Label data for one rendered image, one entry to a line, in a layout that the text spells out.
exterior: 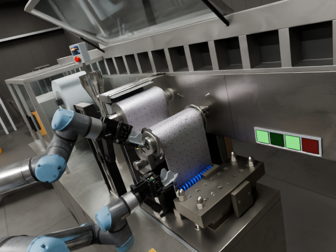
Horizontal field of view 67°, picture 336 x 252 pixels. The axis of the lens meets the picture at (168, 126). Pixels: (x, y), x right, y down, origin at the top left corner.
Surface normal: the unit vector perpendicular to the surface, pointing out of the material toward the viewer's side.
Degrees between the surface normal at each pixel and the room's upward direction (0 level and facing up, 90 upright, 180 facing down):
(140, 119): 92
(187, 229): 0
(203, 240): 0
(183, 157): 90
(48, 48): 90
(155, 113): 92
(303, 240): 0
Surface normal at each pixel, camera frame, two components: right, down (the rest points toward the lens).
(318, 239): -0.25, -0.90
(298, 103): -0.76, 0.41
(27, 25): 0.58, 0.15
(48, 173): 0.21, 0.31
